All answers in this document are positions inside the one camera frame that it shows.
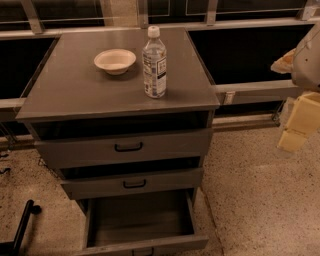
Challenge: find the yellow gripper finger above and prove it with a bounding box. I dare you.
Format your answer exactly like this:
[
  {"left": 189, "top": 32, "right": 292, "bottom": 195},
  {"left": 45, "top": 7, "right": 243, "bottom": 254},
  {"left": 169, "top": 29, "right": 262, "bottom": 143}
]
[
  {"left": 277, "top": 92, "right": 320, "bottom": 152},
  {"left": 271, "top": 49, "right": 295, "bottom": 74}
]

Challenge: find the clear plastic water bottle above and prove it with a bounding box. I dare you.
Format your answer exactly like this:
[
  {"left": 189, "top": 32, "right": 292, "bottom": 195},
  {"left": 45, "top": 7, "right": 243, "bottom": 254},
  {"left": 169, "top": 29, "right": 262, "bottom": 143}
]
[{"left": 142, "top": 26, "right": 167, "bottom": 99}]

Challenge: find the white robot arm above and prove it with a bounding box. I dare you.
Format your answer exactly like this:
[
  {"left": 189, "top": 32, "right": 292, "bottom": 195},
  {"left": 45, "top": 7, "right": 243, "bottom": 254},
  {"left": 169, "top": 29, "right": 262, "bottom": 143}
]
[{"left": 271, "top": 23, "right": 320, "bottom": 152}]

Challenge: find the grey drawer cabinet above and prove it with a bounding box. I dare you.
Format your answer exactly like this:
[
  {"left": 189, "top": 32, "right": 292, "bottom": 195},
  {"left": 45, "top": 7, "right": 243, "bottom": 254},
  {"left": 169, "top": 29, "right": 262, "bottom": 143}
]
[{"left": 15, "top": 27, "right": 221, "bottom": 256}]

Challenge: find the bottom grey drawer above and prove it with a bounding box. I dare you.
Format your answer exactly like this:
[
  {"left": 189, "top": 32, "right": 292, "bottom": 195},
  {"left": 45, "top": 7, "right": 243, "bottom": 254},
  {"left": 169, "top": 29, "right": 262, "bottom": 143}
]
[{"left": 75, "top": 190, "right": 208, "bottom": 256}]

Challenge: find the grey drawer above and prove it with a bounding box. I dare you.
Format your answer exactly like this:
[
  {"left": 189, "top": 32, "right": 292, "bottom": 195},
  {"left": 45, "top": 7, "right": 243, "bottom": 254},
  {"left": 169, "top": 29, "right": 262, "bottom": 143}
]
[
  {"left": 61, "top": 168, "right": 203, "bottom": 200},
  {"left": 75, "top": 190, "right": 208, "bottom": 256},
  {"left": 35, "top": 128, "right": 212, "bottom": 169}
]

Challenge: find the middle grey drawer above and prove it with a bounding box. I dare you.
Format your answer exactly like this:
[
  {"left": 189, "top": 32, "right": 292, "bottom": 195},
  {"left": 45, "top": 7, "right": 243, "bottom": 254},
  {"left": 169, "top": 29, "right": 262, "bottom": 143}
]
[{"left": 61, "top": 168, "right": 203, "bottom": 200}]

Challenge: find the top grey drawer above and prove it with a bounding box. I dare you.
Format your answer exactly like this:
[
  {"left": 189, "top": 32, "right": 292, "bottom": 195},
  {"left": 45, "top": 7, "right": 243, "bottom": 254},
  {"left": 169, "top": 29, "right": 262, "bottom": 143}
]
[{"left": 35, "top": 128, "right": 212, "bottom": 169}]

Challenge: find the white paper bowl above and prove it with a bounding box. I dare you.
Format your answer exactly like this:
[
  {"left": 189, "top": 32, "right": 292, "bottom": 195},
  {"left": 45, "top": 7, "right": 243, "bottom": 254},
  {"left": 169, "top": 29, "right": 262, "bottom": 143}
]
[{"left": 94, "top": 49, "right": 136, "bottom": 75}]

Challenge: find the black metal bar stand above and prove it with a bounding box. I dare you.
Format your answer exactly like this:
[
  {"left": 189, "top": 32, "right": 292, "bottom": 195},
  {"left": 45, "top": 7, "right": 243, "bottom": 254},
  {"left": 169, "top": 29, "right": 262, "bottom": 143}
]
[{"left": 0, "top": 200, "right": 42, "bottom": 256}]

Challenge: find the metal railing frame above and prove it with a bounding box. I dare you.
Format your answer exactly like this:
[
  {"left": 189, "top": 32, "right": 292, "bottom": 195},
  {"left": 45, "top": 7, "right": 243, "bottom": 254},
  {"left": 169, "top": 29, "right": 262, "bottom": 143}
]
[{"left": 0, "top": 0, "right": 320, "bottom": 151}]

